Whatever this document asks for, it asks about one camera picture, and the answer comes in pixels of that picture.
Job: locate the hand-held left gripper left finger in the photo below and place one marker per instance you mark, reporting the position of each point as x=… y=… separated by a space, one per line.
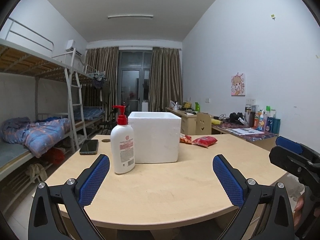
x=92 y=180

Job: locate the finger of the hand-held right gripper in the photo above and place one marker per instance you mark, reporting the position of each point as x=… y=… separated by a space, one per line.
x=282 y=160
x=290 y=143

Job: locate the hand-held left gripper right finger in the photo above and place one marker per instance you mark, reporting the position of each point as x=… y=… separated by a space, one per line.
x=230 y=182

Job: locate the white foam box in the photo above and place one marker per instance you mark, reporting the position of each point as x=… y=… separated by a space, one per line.
x=157 y=140

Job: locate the person's right hand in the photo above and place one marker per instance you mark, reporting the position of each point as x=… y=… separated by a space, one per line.
x=298 y=210

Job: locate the teal bottle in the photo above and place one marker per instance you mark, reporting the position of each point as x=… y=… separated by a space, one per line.
x=276 y=125

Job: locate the desk with patterned mat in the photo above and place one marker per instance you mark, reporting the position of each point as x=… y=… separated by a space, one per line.
x=265 y=136

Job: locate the dark blue bottle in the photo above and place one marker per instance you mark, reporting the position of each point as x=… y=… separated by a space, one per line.
x=269 y=124

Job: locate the black smartphone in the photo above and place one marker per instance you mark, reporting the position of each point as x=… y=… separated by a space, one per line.
x=89 y=146

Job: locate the cartoon print spray bottle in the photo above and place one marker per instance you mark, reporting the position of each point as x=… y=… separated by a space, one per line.
x=261 y=120

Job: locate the white bottle green cap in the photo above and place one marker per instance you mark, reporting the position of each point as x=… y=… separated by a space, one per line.
x=267 y=111

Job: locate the orange carton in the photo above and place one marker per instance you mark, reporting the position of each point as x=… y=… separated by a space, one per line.
x=256 y=120

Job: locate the red plastic bag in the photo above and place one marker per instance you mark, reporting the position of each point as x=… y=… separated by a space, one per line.
x=56 y=155

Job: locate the white lotion pump bottle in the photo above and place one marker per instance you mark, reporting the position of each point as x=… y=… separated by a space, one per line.
x=122 y=145

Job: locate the printed paper sheet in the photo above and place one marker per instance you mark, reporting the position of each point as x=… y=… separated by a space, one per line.
x=245 y=131

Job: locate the large red snack packet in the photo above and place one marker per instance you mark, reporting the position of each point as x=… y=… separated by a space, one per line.
x=205 y=141

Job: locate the steel thermos flask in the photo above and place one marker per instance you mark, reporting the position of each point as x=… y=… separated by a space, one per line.
x=247 y=116

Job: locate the beige cloth bundle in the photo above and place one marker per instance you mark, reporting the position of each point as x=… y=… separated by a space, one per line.
x=36 y=172

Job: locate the black folding chair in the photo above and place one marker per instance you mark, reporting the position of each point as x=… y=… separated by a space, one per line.
x=107 y=123

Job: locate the black headphones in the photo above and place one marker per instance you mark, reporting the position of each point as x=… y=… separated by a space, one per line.
x=235 y=117

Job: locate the red and white snack packet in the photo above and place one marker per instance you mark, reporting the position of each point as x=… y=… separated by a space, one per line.
x=186 y=139

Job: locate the yellow foam net on desk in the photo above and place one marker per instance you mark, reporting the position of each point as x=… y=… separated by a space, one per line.
x=216 y=122

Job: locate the wooden chair with smiley cutout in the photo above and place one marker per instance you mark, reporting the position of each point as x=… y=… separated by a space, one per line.
x=203 y=125

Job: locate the blue patterned quilt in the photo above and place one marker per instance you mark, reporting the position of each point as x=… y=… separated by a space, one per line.
x=45 y=132

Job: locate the blue checked mattress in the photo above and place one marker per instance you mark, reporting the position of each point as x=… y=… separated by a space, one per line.
x=91 y=112

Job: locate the light wooden desk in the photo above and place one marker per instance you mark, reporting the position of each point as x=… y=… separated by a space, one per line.
x=188 y=123

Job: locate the white bed ladder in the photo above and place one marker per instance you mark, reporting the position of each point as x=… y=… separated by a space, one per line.
x=70 y=97

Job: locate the yellow box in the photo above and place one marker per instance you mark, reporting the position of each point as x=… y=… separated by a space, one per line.
x=186 y=105

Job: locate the white cabinet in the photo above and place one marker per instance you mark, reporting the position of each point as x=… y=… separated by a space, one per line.
x=145 y=106

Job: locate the white kettle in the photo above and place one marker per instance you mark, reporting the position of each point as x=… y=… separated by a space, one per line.
x=173 y=105

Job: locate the dark hanging clothes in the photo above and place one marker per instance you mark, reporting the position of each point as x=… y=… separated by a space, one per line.
x=98 y=82

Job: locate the glass balcony door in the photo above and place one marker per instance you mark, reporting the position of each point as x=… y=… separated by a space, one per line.
x=132 y=85

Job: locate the brown curtain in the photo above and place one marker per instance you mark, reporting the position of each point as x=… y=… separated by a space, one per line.
x=105 y=67
x=165 y=80

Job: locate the white air conditioner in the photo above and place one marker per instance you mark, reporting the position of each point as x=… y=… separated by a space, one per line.
x=70 y=45

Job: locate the metal bunk bed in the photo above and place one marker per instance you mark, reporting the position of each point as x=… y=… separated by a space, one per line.
x=25 y=60

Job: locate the ceiling tube light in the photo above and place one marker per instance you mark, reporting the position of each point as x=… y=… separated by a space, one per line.
x=130 y=17

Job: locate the pink cartoon wall poster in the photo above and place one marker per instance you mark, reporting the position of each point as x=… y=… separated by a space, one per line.
x=238 y=85

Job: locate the green wall hook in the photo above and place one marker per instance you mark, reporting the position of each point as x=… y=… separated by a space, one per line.
x=273 y=17

